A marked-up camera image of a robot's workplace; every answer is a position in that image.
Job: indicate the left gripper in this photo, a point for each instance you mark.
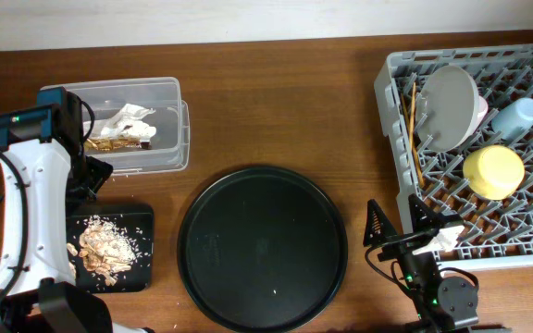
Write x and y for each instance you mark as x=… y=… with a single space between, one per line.
x=101 y=172

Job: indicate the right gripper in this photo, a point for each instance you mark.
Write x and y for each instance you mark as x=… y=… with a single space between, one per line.
x=388 y=230

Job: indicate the gold snack wrapper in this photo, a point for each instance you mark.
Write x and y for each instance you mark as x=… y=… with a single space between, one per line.
x=107 y=145

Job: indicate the white tissue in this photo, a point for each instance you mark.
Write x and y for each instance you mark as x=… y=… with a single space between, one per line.
x=126 y=123

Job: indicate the food scraps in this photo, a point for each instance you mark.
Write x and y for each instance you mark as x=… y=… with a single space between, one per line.
x=105 y=250

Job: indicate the wooden chopstick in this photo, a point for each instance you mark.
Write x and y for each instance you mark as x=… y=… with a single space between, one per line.
x=412 y=117
x=418 y=171

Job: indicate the yellow bowl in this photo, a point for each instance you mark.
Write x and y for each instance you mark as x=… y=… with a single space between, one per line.
x=494 y=172

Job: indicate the grey plate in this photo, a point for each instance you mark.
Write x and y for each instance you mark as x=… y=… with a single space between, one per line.
x=447 y=109

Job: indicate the pink cup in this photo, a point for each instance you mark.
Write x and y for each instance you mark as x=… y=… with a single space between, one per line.
x=483 y=109

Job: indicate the blue cup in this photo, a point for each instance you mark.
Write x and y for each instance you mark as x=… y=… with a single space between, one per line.
x=514 y=119

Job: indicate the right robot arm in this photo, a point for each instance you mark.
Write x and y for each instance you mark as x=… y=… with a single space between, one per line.
x=445 y=299

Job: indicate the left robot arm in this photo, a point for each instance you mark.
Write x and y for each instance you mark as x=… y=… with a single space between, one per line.
x=44 y=166

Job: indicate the clear plastic waste bin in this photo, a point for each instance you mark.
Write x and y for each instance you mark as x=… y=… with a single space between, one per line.
x=169 y=148

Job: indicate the grey dishwasher rack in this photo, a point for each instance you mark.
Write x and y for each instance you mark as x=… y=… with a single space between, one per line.
x=498 y=234

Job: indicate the black rectangular tray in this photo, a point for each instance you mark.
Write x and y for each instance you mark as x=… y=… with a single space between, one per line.
x=138 y=218

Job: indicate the round black serving tray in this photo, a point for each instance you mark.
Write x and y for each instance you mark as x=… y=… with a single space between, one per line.
x=262 y=249

